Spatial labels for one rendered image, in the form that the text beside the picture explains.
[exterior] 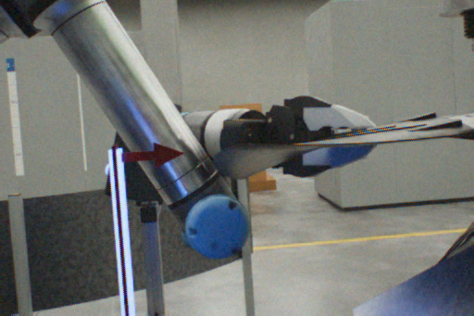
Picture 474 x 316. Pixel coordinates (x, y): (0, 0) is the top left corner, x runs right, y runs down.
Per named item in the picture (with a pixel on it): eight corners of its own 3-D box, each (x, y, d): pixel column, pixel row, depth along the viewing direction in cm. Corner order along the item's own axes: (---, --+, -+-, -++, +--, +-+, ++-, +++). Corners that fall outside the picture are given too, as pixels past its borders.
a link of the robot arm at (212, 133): (205, 107, 82) (204, 170, 82) (227, 107, 79) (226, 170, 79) (246, 110, 87) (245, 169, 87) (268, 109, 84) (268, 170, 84)
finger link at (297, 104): (339, 92, 69) (282, 100, 75) (330, 91, 68) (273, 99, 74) (340, 134, 69) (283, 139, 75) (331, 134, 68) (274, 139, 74)
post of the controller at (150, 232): (165, 314, 110) (156, 205, 109) (147, 316, 109) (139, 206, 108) (165, 309, 113) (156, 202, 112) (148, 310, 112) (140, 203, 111)
